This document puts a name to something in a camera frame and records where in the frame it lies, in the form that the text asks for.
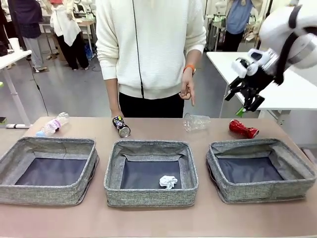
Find white power strip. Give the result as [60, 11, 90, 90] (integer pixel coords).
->
[5, 123, 31, 129]

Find white paper cup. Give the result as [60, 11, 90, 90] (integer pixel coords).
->
[8, 38, 20, 52]

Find white paper ball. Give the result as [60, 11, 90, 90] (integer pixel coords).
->
[159, 175, 178, 190]

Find person's left forearm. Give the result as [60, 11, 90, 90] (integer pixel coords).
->
[182, 48, 202, 71]

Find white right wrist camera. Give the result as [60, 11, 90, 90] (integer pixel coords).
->
[231, 48, 269, 78]

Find person's left hand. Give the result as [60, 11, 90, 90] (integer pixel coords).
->
[178, 71, 196, 107]

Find bystander in blue shirt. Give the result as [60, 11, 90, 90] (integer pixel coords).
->
[222, 0, 256, 52]

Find person's white sweater torso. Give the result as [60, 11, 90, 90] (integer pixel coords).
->
[95, 0, 208, 100]

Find clear plastic cup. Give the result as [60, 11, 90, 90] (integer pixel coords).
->
[183, 113, 211, 132]

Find thin black hanging cable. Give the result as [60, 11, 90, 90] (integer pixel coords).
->
[29, 60, 49, 118]

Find person's right forearm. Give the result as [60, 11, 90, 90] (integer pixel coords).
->
[105, 78, 121, 118]

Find bystander in dark top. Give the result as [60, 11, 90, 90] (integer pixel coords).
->
[13, 0, 48, 73]

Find grey fabric basket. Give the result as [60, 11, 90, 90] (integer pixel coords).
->
[0, 136, 100, 206]
[206, 138, 317, 204]
[104, 139, 199, 208]

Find crushed red soda can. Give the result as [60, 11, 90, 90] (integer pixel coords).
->
[228, 119, 260, 139]

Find person's black trousers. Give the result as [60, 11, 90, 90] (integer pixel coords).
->
[118, 91, 185, 119]

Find small white background table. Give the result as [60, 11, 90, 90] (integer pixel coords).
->
[0, 49, 33, 128]

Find bystander in white clothes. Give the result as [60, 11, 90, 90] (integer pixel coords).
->
[50, 0, 90, 71]

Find crushed black Pepsi can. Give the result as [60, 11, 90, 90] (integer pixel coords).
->
[112, 115, 131, 138]

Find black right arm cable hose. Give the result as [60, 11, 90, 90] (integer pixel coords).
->
[274, 4, 303, 86]

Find crushed pink-label plastic bottle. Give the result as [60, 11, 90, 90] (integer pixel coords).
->
[35, 112, 70, 137]

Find large white background table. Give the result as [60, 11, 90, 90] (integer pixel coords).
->
[206, 51, 317, 129]

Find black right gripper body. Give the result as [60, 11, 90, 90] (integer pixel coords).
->
[239, 68, 275, 96]

